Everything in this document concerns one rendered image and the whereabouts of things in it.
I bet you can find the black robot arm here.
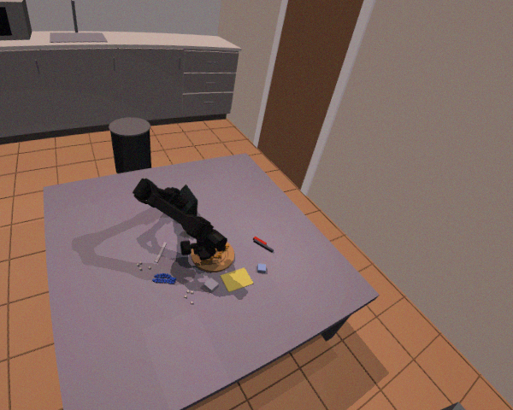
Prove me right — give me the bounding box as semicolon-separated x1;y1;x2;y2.
133;179;227;261

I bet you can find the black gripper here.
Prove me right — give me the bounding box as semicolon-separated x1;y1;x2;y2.
180;240;226;255

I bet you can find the brown round bead board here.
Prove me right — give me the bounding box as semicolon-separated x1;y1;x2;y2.
191;242;234;272

